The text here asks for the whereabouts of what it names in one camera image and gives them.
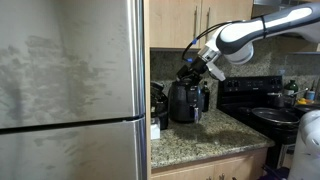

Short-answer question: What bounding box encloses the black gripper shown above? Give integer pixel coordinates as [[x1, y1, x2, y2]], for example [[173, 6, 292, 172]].
[[175, 55, 210, 88]]

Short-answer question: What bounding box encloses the white bottle black cap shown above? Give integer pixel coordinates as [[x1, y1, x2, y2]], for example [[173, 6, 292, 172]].
[[150, 118, 161, 141]]

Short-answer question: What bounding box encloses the dark glass bottle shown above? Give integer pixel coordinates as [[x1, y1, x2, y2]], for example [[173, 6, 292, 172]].
[[201, 80, 211, 113]]

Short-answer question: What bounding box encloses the green glass bottle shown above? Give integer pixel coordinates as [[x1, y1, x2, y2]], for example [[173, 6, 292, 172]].
[[283, 79, 300, 98]]

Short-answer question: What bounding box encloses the black air fryer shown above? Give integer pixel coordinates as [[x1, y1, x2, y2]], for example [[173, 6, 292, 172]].
[[167, 79, 204, 125]]

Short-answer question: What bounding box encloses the black coffee maker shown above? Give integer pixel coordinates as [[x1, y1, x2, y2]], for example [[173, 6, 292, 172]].
[[150, 81, 170, 131]]

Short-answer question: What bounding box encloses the tall light wood panel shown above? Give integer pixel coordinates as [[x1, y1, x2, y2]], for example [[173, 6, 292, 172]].
[[143, 0, 152, 180]]

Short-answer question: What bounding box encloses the light wood cabinet door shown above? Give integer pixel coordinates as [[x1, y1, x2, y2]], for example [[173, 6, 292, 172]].
[[199, 0, 254, 51], [148, 0, 202, 50]]

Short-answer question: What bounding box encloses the black electric stove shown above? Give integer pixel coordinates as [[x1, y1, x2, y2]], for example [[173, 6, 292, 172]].
[[216, 75, 320, 170]]

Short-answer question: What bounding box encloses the small black saucepan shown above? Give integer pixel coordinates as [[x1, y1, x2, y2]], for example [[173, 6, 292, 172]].
[[266, 87, 310, 109]]

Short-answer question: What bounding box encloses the light wood base cabinet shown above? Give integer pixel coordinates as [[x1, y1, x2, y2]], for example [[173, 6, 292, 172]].
[[150, 150, 269, 180]]

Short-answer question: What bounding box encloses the black frying pan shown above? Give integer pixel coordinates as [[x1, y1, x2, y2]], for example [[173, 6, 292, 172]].
[[251, 106, 301, 125]]

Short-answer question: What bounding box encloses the range hood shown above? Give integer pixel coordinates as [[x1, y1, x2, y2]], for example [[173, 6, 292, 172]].
[[252, 0, 320, 14]]

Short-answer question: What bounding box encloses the yellow kitchen item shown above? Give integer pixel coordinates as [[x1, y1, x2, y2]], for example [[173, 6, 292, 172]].
[[296, 97, 311, 105]]

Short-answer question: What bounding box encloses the black shallow pan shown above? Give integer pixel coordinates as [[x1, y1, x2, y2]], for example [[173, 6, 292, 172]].
[[293, 103, 320, 116]]

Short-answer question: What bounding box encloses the stainless steel refrigerator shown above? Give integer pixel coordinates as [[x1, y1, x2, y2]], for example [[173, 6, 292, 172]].
[[0, 0, 148, 180]]

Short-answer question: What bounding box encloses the blue cup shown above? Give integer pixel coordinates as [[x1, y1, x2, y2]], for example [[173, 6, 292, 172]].
[[305, 90, 317, 101]]

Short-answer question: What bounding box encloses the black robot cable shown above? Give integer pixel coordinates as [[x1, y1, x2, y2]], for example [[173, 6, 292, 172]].
[[181, 20, 243, 63]]

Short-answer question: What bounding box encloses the metal cabinet door handle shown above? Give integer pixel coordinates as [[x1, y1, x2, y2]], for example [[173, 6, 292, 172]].
[[192, 5, 199, 46], [204, 7, 212, 46]]

